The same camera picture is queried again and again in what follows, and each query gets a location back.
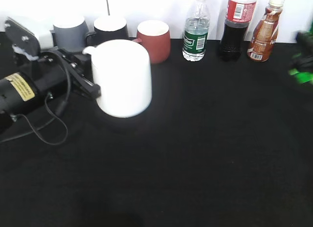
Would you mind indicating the dark cola bottle red label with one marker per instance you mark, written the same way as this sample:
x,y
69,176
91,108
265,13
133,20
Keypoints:
x,y
238,16

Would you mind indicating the green soda bottle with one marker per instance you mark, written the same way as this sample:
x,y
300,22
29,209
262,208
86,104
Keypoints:
x,y
302,77

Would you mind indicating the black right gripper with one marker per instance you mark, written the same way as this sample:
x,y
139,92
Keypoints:
x,y
303,61

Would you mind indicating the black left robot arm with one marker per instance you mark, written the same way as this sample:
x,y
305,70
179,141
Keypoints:
x,y
54,73

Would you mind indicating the brown milk tea bottle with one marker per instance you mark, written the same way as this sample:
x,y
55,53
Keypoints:
x,y
266,32

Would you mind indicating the grey mug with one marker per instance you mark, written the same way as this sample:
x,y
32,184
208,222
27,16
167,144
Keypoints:
x,y
69,32

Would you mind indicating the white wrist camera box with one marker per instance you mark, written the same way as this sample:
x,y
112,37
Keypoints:
x,y
28,37

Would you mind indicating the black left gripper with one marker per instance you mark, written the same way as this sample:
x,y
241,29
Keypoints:
x,y
78,66

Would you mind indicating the red mug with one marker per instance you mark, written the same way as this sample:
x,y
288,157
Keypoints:
x,y
154,36

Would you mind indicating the clear water bottle green label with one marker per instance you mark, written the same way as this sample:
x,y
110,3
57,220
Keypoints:
x,y
196,31

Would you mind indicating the black mug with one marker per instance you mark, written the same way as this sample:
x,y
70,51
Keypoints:
x,y
106,28

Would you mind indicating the white mug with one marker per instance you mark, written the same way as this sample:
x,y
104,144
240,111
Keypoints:
x,y
122,70

